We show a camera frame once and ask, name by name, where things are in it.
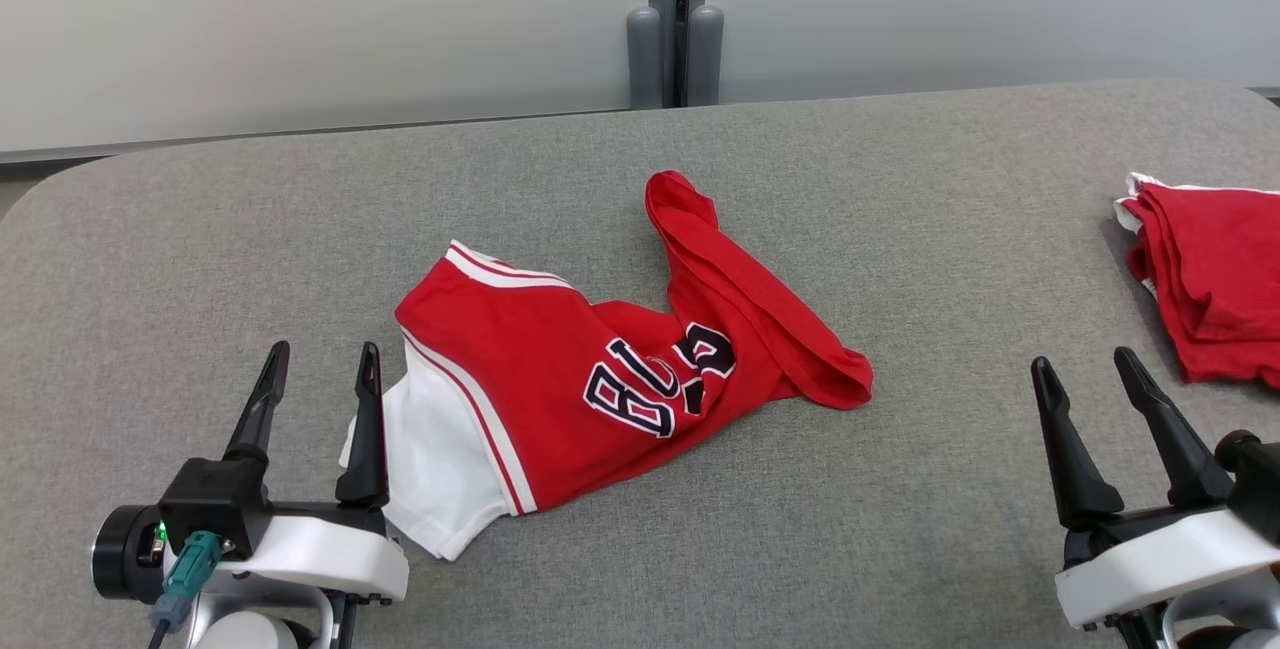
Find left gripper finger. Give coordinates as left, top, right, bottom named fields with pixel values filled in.
left=222, top=340, right=292, bottom=465
left=335, top=341, right=391, bottom=510

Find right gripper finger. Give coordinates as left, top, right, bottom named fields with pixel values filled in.
left=1030, top=356, right=1126, bottom=530
left=1113, top=346, right=1236, bottom=510

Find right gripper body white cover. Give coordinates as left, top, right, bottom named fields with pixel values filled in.
left=1055, top=504, right=1280, bottom=630

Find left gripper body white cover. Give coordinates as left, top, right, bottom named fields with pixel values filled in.
left=215, top=501, right=409, bottom=605

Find red white basketball jersey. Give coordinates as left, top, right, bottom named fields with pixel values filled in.
left=338, top=170, right=875, bottom=562

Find red white basketball shorts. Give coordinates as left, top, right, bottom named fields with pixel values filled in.
left=1113, top=172, right=1280, bottom=390

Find grey cylindrical partition foot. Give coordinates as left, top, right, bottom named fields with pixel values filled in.
left=627, top=6, right=664, bottom=111
left=687, top=4, right=724, bottom=107

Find left camera cable teal connector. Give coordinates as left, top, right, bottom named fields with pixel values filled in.
left=148, top=531, right=223, bottom=649

